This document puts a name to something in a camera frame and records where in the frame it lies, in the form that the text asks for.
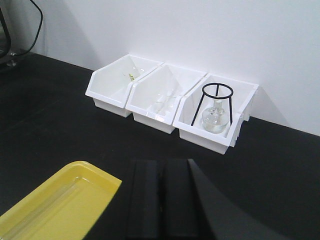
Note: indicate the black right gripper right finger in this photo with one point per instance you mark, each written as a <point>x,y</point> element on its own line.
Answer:
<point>194,209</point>

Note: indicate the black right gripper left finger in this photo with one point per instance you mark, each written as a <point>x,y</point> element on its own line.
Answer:
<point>146,207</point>

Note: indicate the yellow plastic tray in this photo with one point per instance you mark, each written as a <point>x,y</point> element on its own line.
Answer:
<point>64,207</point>

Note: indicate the clear glass flask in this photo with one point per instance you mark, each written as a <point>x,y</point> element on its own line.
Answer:
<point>215,118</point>

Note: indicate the clear glass beaker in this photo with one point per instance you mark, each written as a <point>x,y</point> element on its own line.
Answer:
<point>165,102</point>

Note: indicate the white storage bin middle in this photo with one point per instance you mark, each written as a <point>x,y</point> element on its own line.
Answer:
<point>145,93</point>

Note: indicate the white storage bin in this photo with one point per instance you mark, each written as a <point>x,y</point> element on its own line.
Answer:
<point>110,90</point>
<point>145,93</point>
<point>242,99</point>

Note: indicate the white storage bin right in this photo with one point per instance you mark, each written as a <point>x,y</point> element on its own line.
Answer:
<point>242,99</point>

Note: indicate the white storage bin left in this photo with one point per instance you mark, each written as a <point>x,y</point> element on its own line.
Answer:
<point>110,90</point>

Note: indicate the small glass beaker green stick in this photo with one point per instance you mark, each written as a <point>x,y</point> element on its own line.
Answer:
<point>133,73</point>

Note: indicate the black wire tripod stand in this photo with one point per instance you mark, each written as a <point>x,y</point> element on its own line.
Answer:
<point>215,97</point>

